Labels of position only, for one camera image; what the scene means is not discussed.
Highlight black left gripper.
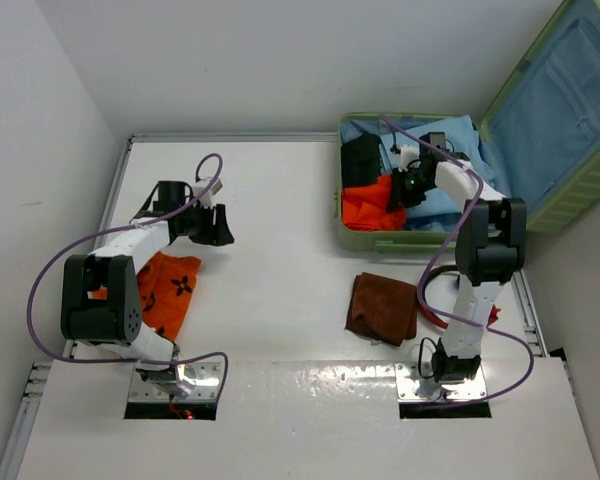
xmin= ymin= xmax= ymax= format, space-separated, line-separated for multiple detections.
xmin=176 ymin=199 xmax=233 ymax=246

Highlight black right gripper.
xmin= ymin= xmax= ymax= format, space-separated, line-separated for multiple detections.
xmin=390 ymin=165 xmax=435 ymax=212

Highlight plain orange cloth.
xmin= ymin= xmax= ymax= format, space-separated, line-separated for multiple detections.
xmin=341 ymin=175 xmax=407 ymax=232

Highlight black pouch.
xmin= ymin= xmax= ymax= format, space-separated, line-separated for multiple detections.
xmin=340 ymin=133 xmax=381 ymax=188

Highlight light blue garment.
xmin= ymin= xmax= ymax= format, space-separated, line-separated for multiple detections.
xmin=379 ymin=115 xmax=496 ymax=221

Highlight orange black patterned cloth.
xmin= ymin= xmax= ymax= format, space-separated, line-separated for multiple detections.
xmin=84 ymin=253 xmax=201 ymax=346

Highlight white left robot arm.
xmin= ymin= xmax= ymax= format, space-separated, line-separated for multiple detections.
xmin=61 ymin=178 xmax=234 ymax=387

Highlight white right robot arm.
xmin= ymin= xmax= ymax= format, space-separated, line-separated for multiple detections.
xmin=388 ymin=132 xmax=527 ymax=383

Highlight brown folded towel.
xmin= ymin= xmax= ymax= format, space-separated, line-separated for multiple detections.
xmin=345 ymin=272 xmax=417 ymax=347

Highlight red black headphones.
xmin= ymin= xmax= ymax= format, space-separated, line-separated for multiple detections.
xmin=417 ymin=265 xmax=501 ymax=332

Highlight green suitcase blue lining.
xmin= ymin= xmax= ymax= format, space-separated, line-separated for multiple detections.
xmin=338 ymin=1 xmax=600 ymax=233

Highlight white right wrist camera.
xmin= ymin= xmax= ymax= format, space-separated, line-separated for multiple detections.
xmin=398 ymin=145 xmax=419 ymax=170

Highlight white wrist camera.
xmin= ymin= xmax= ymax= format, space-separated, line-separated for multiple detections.
xmin=192 ymin=177 xmax=223 ymax=209
xmin=398 ymin=145 xmax=419 ymax=170

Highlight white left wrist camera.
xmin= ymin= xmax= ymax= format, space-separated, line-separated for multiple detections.
xmin=192 ymin=177 xmax=223 ymax=209

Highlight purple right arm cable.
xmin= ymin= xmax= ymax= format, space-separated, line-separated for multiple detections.
xmin=377 ymin=114 xmax=536 ymax=412

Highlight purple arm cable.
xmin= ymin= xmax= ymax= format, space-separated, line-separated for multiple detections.
xmin=26 ymin=152 xmax=230 ymax=401
xmin=377 ymin=114 xmax=536 ymax=412

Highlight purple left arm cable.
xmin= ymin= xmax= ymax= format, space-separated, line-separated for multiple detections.
xmin=26 ymin=152 xmax=230 ymax=401

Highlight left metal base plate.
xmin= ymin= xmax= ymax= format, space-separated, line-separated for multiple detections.
xmin=128 ymin=362 xmax=221 ymax=403

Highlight metal base plate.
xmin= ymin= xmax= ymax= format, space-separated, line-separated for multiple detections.
xmin=394 ymin=362 xmax=487 ymax=404
xmin=128 ymin=362 xmax=221 ymax=403

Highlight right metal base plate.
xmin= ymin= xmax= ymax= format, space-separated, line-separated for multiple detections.
xmin=394 ymin=362 xmax=487 ymax=404

